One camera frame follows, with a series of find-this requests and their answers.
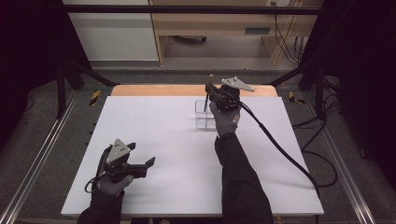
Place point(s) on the black horizontal frame bar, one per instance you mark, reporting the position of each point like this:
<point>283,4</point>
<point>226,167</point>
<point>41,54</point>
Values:
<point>186,10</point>

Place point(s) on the black curtain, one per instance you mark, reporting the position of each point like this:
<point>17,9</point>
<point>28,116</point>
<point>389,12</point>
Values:
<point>28,46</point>
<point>364,62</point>

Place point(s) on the black chair base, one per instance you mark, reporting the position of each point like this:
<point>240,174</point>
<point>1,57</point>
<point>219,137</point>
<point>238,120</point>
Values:
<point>190,39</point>

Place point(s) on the person's left hand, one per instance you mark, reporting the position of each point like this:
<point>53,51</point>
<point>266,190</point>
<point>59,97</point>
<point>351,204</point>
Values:
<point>112,186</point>

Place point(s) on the aluminium floor rail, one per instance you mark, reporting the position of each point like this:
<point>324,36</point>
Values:
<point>40,155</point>
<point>339,168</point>

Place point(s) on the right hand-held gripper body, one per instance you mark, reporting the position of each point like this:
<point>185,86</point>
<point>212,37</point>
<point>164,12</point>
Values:
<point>229,95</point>

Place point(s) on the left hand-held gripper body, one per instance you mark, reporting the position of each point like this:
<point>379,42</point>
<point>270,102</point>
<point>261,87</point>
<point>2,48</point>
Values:
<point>117,152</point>

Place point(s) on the black frame leg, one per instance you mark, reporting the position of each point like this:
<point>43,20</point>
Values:
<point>319,90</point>
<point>61,90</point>

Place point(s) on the light wooden desk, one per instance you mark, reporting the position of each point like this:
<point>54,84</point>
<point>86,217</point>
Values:
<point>214,23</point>

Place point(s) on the white cabinet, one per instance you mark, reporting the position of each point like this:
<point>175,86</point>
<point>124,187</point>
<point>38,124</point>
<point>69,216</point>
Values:
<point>113,37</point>

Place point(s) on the clear acrylic pen holder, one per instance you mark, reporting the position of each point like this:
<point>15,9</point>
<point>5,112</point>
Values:
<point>200,120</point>

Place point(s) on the yellow black floor tape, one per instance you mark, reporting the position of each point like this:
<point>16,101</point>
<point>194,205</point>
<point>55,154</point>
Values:
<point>293,98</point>
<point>95,97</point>

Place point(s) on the white board sheet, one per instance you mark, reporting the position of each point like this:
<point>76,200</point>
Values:
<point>174,161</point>

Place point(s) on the person's right hand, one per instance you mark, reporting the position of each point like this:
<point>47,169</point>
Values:
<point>226,121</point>

